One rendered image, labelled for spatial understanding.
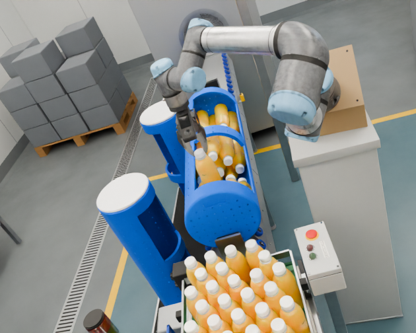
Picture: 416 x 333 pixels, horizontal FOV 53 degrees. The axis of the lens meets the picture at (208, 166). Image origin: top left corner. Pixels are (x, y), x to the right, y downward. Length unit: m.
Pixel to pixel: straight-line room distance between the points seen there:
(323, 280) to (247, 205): 0.39
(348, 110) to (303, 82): 0.66
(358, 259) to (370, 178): 0.48
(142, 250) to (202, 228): 0.64
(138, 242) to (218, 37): 1.21
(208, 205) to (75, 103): 3.73
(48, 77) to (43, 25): 2.23
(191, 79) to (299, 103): 0.38
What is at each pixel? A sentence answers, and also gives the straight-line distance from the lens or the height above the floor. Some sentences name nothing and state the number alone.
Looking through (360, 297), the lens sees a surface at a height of 0.22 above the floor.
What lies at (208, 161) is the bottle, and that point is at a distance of 1.51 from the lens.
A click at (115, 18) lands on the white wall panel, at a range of 6.77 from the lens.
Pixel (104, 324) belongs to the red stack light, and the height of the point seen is 1.24.
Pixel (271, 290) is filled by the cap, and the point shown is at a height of 1.11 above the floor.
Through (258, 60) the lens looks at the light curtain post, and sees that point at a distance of 2.80.
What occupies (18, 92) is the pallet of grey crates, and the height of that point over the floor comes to 0.86.
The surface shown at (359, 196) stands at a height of 0.88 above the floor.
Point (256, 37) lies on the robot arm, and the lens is 1.16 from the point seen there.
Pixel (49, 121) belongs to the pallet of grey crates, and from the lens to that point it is 5.38.
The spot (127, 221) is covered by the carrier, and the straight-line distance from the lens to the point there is 2.05.
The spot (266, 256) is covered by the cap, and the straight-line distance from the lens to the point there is 1.38.
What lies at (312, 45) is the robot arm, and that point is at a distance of 1.05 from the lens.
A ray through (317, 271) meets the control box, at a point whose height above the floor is 1.10.
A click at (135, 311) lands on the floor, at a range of 3.01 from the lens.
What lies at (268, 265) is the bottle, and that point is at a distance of 1.40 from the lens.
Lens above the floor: 2.13
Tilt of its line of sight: 34 degrees down
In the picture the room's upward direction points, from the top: 24 degrees counter-clockwise
